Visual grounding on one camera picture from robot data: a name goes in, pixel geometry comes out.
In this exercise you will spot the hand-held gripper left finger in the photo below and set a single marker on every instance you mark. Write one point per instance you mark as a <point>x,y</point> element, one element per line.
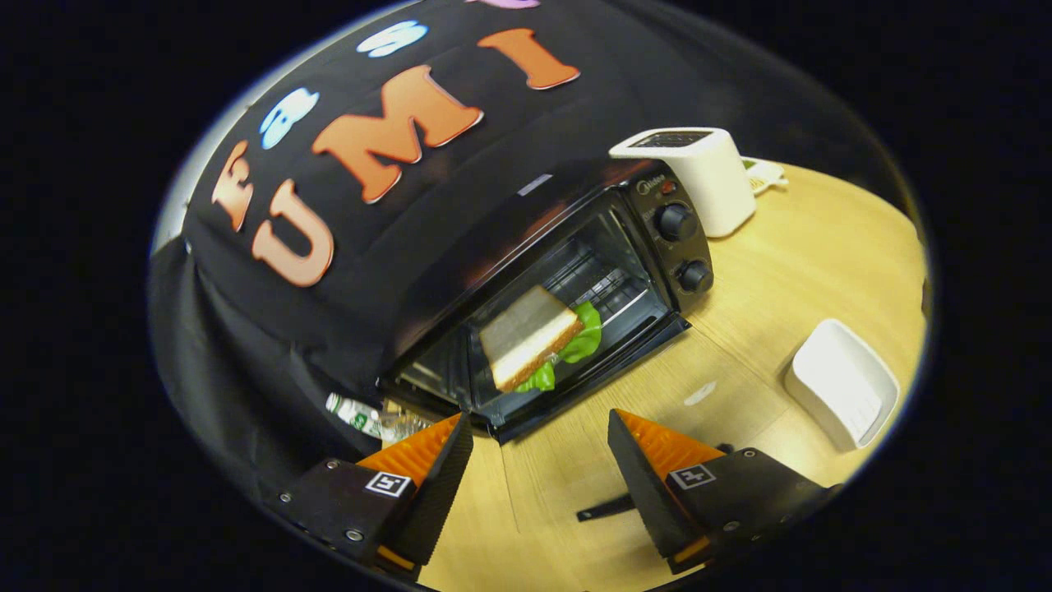
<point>440,493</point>

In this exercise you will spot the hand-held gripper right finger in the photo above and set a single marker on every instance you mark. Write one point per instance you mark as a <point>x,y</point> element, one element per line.
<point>645,493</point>

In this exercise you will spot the bread and lettuce sandwich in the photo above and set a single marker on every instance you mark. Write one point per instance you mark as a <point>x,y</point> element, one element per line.
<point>526,329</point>

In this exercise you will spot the black toaster oven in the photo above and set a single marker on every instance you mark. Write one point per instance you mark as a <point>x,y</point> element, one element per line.
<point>694,247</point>

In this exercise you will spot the white toaster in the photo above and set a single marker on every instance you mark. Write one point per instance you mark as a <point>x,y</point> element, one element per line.
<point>715,189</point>

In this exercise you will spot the white bottle green label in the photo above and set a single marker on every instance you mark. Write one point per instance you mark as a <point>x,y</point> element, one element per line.
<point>353,413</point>

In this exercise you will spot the white rectangular plate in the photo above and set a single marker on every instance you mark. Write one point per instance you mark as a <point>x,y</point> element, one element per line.
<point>838,382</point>

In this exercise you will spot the white divided bean dish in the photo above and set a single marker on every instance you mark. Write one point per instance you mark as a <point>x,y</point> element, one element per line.
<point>768,173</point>

